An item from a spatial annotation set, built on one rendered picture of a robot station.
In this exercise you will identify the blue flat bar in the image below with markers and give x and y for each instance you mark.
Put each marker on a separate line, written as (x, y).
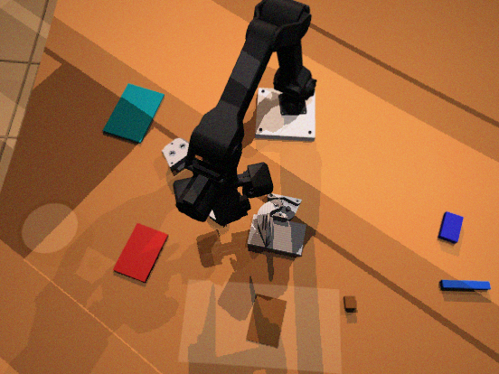
(465, 284)

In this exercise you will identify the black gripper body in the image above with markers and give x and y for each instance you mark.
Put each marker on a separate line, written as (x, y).
(257, 177)

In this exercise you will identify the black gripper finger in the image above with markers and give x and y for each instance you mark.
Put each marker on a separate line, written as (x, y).
(246, 191)

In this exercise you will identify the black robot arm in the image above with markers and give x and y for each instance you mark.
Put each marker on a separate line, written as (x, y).
(277, 26)

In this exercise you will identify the blue rectangular block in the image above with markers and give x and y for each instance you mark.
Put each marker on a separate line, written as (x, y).
(450, 228)

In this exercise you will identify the teal flat rectangular plate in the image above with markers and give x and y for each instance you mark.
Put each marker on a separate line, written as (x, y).
(133, 113)

